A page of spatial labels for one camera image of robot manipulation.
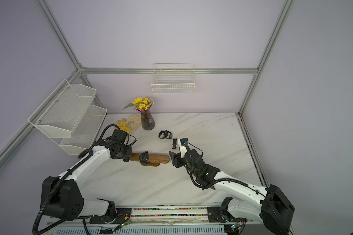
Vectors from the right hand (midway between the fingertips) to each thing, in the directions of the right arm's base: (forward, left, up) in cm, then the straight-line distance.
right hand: (176, 152), depth 79 cm
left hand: (+3, +30, -7) cm, 31 cm away
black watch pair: (+23, +10, -14) cm, 28 cm away
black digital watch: (+1, +19, -7) cm, 21 cm away
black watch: (+15, +2, -17) cm, 23 cm away
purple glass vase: (+30, +21, -7) cm, 38 cm away
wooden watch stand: (0, +13, -9) cm, 16 cm away
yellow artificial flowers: (+31, +23, +8) cm, 40 cm away
